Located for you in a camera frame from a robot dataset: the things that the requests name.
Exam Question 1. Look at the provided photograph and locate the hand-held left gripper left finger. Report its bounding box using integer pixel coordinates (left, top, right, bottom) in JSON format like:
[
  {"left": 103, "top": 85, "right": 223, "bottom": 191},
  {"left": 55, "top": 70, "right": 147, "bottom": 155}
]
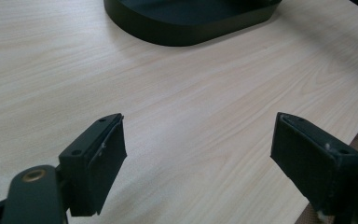
[{"left": 58, "top": 112, "right": 128, "bottom": 217}]

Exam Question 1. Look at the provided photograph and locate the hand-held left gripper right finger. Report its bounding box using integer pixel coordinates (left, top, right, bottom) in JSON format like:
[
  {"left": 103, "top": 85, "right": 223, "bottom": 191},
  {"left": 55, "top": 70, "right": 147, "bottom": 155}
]
[{"left": 269, "top": 111, "right": 358, "bottom": 218}]

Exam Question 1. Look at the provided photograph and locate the black key rack with tray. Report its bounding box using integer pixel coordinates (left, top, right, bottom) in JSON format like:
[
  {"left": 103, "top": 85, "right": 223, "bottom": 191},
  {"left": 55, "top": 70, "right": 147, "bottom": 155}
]
[{"left": 103, "top": 0, "right": 283, "bottom": 48}]

